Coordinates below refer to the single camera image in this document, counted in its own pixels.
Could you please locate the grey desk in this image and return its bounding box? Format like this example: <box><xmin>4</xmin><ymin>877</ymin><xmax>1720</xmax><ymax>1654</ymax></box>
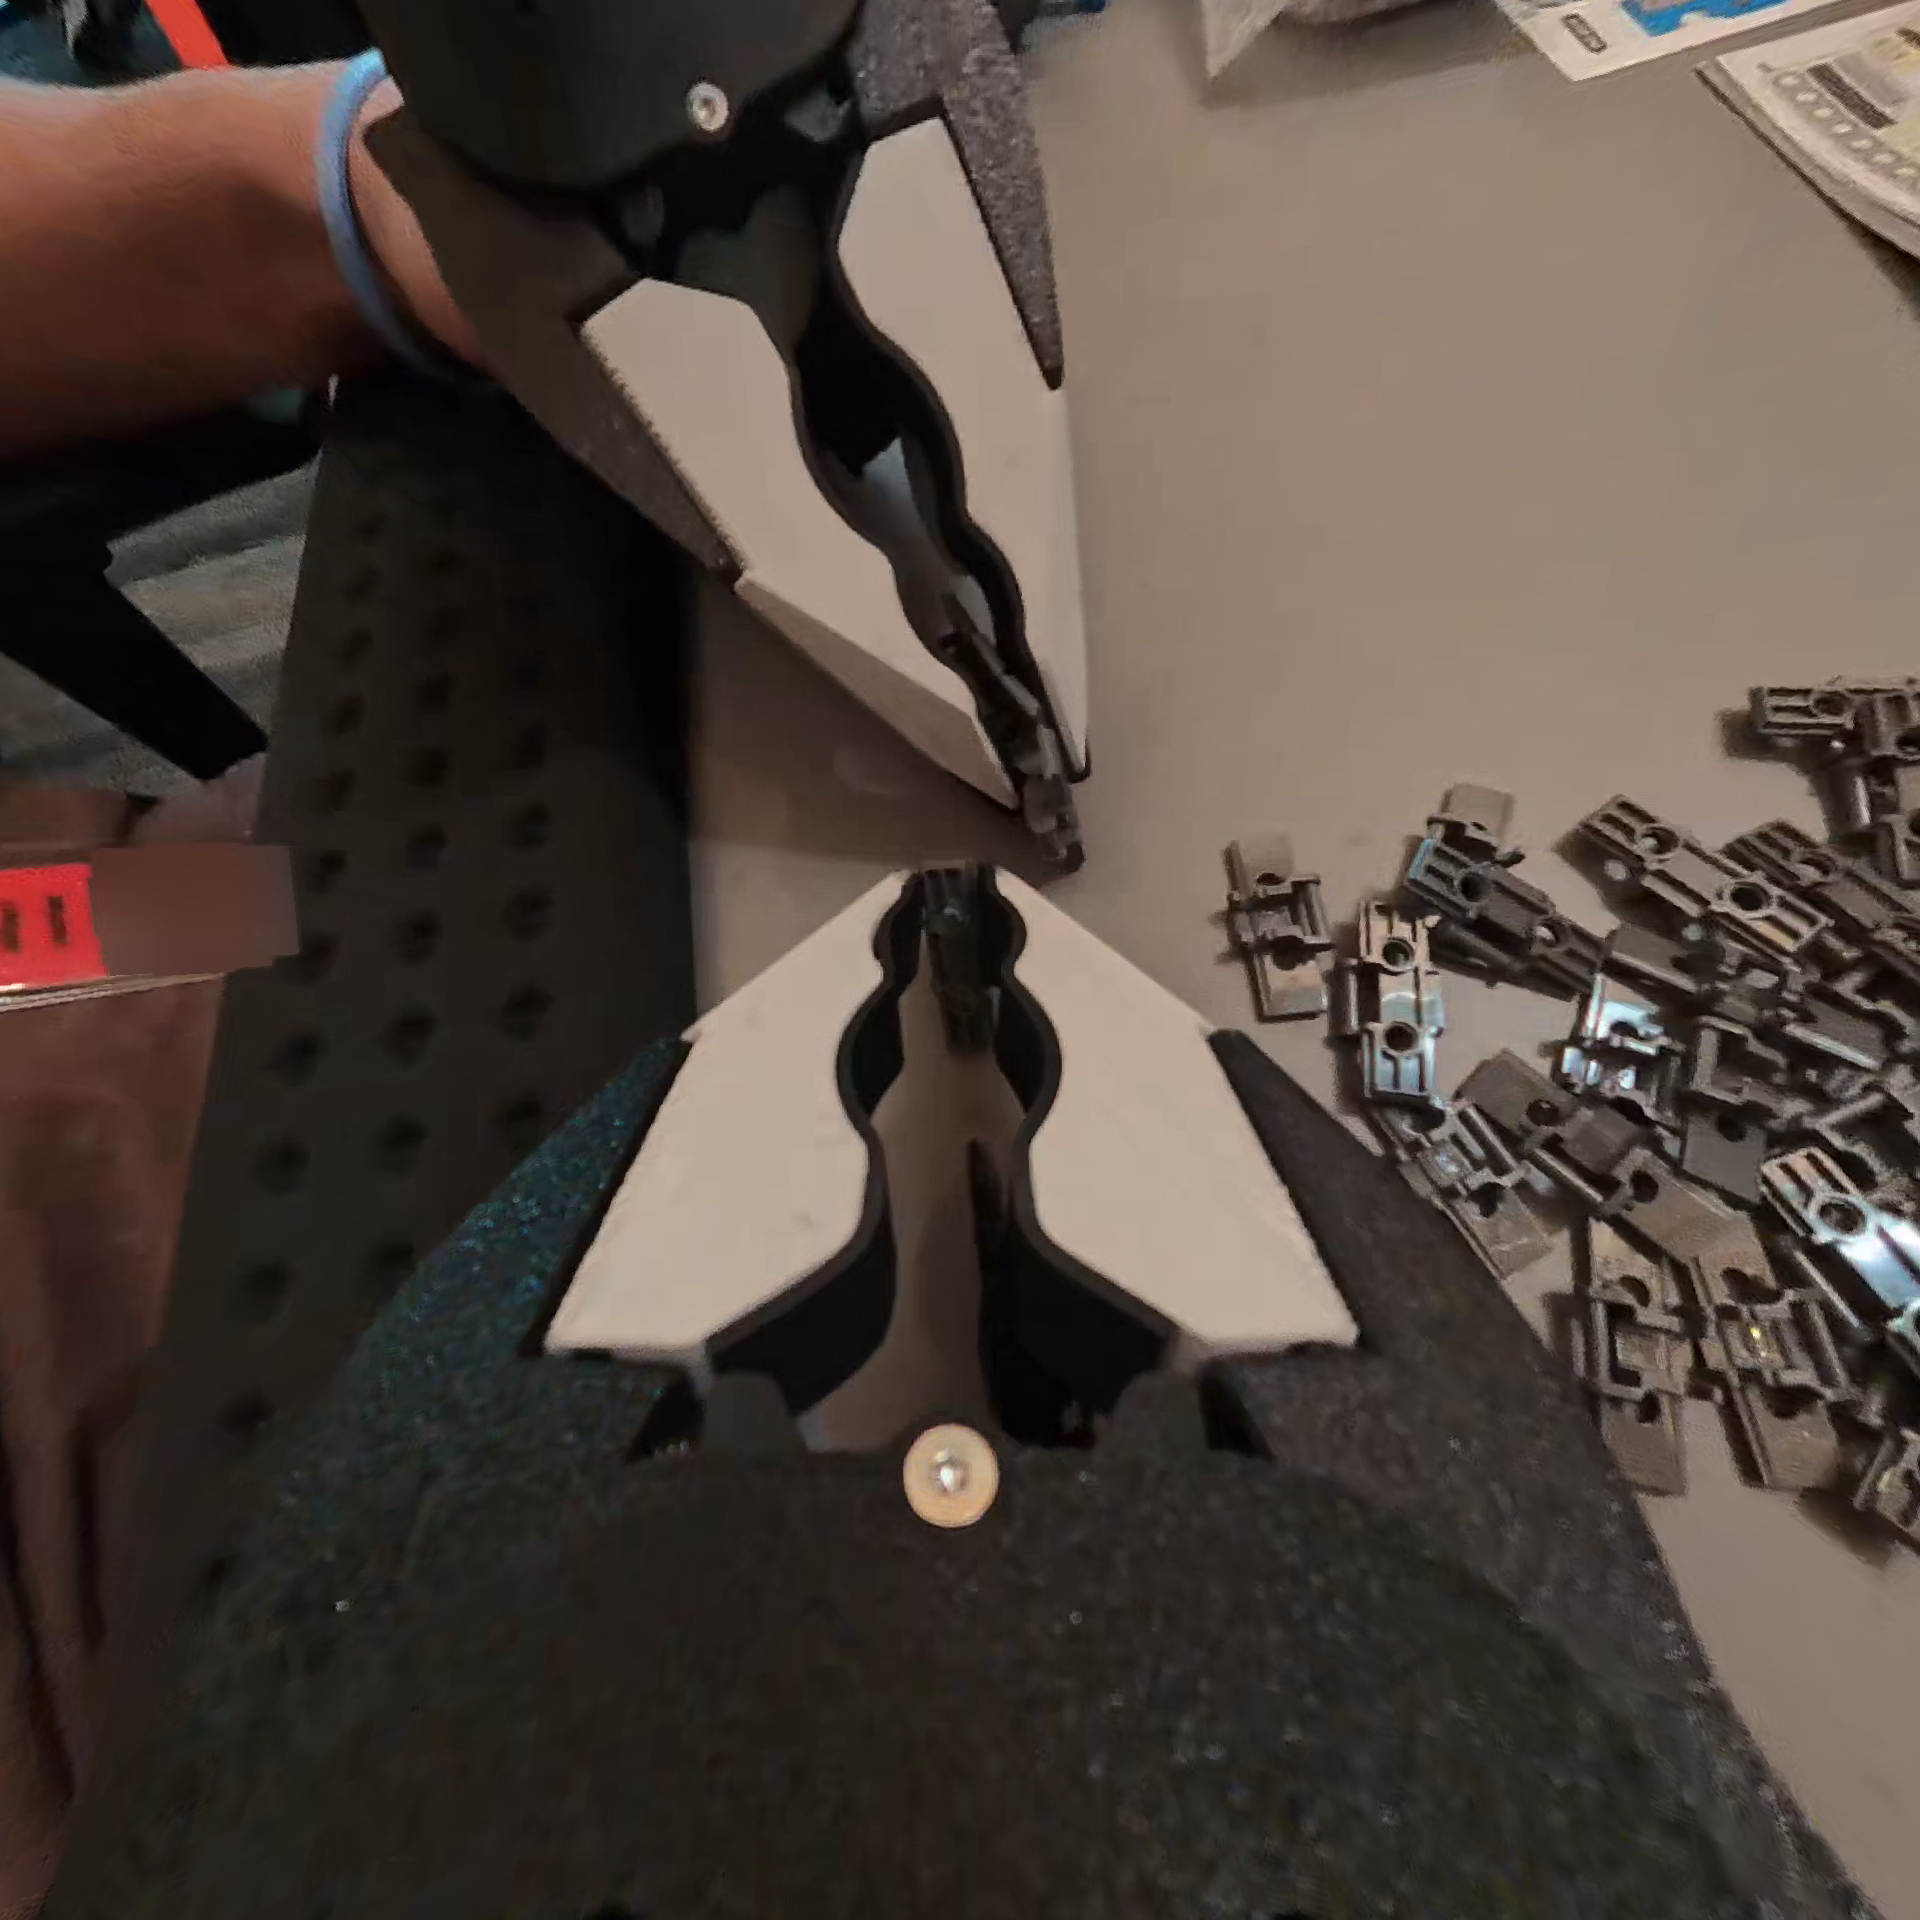
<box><xmin>691</xmin><ymin>0</ymin><xmax>1920</xmax><ymax>1920</ymax></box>

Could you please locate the bubble wrap bag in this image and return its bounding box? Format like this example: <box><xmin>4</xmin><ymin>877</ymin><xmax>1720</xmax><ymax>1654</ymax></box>
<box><xmin>1201</xmin><ymin>0</ymin><xmax>1396</xmax><ymax>81</ymax></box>

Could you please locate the pile of grey track pieces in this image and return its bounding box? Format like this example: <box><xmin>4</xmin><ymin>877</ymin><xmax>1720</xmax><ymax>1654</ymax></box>
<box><xmin>1220</xmin><ymin>674</ymin><xmax>1920</xmax><ymax>1549</ymax></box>

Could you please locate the instruction manual booklet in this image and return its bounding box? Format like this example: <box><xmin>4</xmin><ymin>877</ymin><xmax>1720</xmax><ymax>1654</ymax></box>
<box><xmin>1698</xmin><ymin>15</ymin><xmax>1920</xmax><ymax>263</ymax></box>

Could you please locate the grey track chain segment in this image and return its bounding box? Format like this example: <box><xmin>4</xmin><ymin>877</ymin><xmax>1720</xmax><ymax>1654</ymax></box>
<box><xmin>937</xmin><ymin>591</ymin><xmax>1092</xmax><ymax>874</ymax></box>

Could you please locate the black perforated foam pad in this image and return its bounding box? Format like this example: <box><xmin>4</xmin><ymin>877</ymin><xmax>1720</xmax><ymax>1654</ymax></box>
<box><xmin>90</xmin><ymin>374</ymin><xmax>698</xmax><ymax>1726</ymax></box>

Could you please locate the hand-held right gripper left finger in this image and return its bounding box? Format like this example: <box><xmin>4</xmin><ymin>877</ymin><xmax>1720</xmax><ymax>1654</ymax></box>
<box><xmin>546</xmin><ymin>870</ymin><xmax>922</xmax><ymax>1371</ymax></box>

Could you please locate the blue wristband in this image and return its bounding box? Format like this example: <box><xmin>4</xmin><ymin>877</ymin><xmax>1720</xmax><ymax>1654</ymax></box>
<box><xmin>312</xmin><ymin>50</ymin><xmax>461</xmax><ymax>380</ymax></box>

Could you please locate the blue sticker sheet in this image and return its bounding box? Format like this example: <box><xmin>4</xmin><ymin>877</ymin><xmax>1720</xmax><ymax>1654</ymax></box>
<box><xmin>1493</xmin><ymin>0</ymin><xmax>1855</xmax><ymax>84</ymax></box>

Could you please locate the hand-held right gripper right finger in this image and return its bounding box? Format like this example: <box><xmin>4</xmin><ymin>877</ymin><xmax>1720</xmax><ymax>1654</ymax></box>
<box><xmin>986</xmin><ymin>868</ymin><xmax>1361</xmax><ymax>1363</ymax></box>

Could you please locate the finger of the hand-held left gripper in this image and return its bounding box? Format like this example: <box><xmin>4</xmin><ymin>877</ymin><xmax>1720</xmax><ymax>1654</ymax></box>
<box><xmin>578</xmin><ymin>274</ymin><xmax>1040</xmax><ymax>816</ymax></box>
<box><xmin>838</xmin><ymin>114</ymin><xmax>1092</xmax><ymax>779</ymax></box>

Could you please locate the dark office chair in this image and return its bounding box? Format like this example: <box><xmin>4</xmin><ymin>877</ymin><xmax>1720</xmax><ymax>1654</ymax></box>
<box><xmin>0</xmin><ymin>381</ymin><xmax>339</xmax><ymax>789</ymax></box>

